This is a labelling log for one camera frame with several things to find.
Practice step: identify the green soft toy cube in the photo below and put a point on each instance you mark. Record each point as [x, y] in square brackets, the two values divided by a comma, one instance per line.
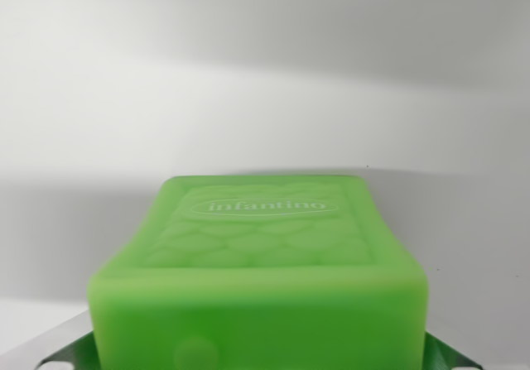
[256, 295]

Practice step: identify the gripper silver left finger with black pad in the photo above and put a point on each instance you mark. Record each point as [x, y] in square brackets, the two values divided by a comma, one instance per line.
[62, 349]

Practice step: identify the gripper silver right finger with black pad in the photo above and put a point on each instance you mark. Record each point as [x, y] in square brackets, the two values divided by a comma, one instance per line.
[449, 355]

